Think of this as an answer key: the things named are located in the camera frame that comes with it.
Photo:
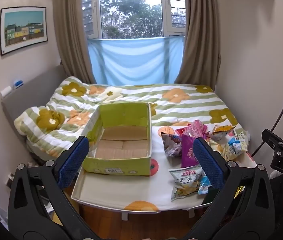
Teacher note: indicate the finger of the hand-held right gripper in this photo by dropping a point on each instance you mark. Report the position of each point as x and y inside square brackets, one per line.
[274, 138]

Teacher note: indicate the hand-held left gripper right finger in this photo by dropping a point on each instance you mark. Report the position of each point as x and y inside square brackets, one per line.
[207, 162]

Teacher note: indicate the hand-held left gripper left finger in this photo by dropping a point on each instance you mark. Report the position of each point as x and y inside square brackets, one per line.
[72, 162]

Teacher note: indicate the purple snack packet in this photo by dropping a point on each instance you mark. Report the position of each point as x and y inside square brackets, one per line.
[189, 152]

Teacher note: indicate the white corn chip packet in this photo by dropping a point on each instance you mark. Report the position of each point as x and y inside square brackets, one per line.
[186, 182]

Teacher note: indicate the dark green snack packet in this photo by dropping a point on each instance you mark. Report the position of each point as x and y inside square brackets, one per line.
[210, 197]

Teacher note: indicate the gold snack packet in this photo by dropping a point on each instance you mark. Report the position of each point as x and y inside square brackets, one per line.
[240, 190]

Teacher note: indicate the green cardboard box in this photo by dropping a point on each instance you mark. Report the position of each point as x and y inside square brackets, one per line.
[121, 142]

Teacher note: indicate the pale yellow chip packet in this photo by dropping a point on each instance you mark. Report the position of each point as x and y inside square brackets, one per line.
[220, 151]

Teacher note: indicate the yellow orange snack packet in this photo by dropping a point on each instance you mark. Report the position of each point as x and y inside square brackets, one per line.
[221, 131]

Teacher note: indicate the white blue snack packet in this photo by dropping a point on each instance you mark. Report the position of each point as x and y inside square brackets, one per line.
[237, 143]

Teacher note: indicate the pink snack packet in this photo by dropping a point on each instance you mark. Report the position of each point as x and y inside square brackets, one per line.
[194, 128]

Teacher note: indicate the silver patterned snack packet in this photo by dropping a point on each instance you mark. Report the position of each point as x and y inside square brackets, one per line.
[171, 143]

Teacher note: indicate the white fruit-print tablecloth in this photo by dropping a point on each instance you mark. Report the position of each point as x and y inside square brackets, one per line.
[161, 170]

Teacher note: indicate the floral striped blanket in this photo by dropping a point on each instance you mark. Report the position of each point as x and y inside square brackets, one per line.
[176, 105]

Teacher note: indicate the grey bed headboard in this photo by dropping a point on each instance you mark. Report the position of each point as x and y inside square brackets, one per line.
[31, 92]

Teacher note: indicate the blue brush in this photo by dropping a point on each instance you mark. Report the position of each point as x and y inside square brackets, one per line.
[18, 84]

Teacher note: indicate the white lint roller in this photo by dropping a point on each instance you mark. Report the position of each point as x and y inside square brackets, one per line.
[5, 91]

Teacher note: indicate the light blue cloth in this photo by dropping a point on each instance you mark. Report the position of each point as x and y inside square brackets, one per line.
[136, 60]

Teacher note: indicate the white framed window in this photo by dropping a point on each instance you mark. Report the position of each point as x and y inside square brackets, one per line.
[131, 10]

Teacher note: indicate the framed wall picture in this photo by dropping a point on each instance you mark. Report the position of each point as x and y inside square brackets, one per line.
[24, 30]

